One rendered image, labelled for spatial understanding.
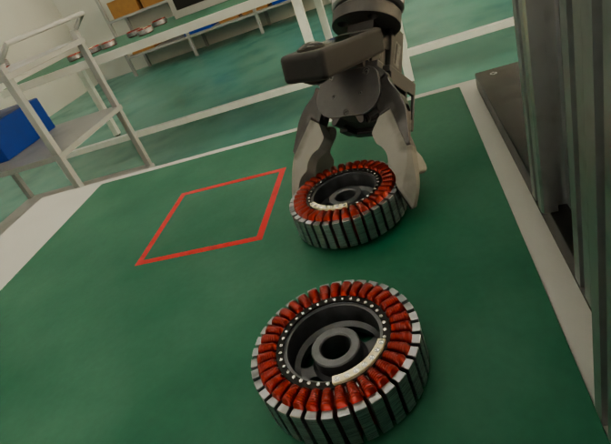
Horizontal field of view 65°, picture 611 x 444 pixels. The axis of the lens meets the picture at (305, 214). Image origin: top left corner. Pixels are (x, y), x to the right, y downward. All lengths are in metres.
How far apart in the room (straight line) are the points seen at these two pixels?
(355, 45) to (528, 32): 0.17
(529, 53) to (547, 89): 0.03
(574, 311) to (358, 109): 0.25
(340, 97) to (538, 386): 0.31
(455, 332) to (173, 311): 0.26
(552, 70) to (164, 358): 0.36
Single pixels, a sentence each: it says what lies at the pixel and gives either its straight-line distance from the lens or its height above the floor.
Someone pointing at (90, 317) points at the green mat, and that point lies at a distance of 0.54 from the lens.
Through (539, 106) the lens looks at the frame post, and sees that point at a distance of 0.35.
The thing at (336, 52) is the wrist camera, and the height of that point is 0.91.
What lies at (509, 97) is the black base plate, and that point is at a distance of 0.60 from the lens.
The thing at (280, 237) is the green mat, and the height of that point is 0.75.
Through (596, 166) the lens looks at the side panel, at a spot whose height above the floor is 0.90.
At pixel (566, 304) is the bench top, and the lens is 0.36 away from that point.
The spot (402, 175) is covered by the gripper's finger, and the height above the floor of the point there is 0.79.
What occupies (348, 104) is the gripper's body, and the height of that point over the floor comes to 0.85.
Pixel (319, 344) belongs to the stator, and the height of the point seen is 0.78.
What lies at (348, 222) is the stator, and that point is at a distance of 0.42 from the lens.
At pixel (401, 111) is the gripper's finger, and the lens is 0.45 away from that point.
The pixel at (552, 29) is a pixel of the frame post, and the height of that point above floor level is 0.90.
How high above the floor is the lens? 1.00
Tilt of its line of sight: 30 degrees down
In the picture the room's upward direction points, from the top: 22 degrees counter-clockwise
